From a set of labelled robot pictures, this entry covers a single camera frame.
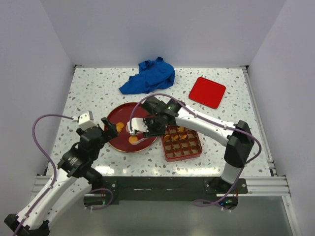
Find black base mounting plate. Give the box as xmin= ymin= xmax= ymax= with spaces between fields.
xmin=83 ymin=176 xmax=247 ymax=206

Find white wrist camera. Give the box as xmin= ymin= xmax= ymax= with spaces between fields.
xmin=127 ymin=118 xmax=148 ymax=135
xmin=78 ymin=111 xmax=96 ymax=131

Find red compartment cookie box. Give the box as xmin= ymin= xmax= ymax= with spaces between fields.
xmin=161 ymin=125 xmax=202 ymax=162

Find round dark red tray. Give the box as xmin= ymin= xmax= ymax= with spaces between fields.
xmin=107 ymin=102 xmax=157 ymax=153

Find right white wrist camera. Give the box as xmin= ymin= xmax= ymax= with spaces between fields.
xmin=127 ymin=118 xmax=148 ymax=135

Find blue crumpled cloth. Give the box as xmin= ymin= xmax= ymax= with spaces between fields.
xmin=119 ymin=57 xmax=175 ymax=94

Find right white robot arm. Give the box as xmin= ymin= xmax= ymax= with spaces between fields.
xmin=142 ymin=96 xmax=254 ymax=193

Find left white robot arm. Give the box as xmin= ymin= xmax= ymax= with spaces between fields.
xmin=4 ymin=113 xmax=118 ymax=236

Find pink metal tongs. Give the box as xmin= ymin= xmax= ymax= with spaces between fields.
xmin=126 ymin=123 xmax=148 ymax=146

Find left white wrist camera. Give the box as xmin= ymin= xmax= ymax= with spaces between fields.
xmin=78 ymin=111 xmax=96 ymax=131

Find red square box lid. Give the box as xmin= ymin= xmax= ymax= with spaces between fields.
xmin=189 ymin=77 xmax=226 ymax=109

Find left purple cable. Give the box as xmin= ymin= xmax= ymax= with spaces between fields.
xmin=12 ymin=114 xmax=114 ymax=234

